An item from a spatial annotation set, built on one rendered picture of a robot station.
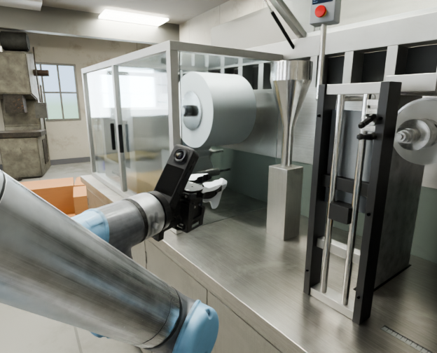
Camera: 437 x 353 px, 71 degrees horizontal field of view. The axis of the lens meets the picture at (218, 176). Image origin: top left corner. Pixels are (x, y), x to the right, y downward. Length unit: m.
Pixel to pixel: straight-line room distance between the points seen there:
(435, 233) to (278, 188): 0.51
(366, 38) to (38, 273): 1.19
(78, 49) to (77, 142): 2.03
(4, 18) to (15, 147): 2.16
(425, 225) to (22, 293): 1.12
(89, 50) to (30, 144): 2.62
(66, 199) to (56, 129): 4.08
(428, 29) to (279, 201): 0.70
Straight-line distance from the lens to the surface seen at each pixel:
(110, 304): 0.30
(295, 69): 1.08
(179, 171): 0.55
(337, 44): 1.32
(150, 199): 0.51
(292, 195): 1.15
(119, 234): 0.46
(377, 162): 0.70
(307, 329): 0.81
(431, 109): 0.81
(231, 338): 1.03
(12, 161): 6.68
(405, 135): 0.71
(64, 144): 7.82
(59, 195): 3.83
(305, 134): 1.38
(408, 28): 1.21
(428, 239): 1.21
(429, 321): 0.94
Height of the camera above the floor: 1.40
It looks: 14 degrees down
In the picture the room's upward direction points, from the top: straight up
